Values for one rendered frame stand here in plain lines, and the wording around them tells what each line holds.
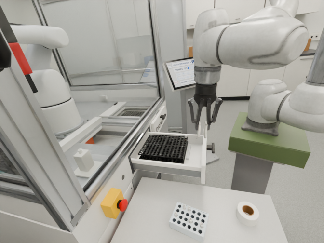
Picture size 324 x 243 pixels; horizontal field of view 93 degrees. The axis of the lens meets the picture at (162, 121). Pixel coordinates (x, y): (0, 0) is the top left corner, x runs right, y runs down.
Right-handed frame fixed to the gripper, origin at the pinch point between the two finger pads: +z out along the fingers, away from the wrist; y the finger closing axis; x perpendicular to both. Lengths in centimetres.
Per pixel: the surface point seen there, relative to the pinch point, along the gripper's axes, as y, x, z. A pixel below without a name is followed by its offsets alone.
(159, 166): 18.8, 5.9, 15.8
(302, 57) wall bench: -223, -269, 14
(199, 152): -1.2, -7.4, 18.9
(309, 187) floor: -114, -50, 98
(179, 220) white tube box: 10.2, 24.8, 22.8
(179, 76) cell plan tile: 8, -95, 0
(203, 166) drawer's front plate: 0.5, 11.0, 9.8
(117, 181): 34.6, 15.6, 14.5
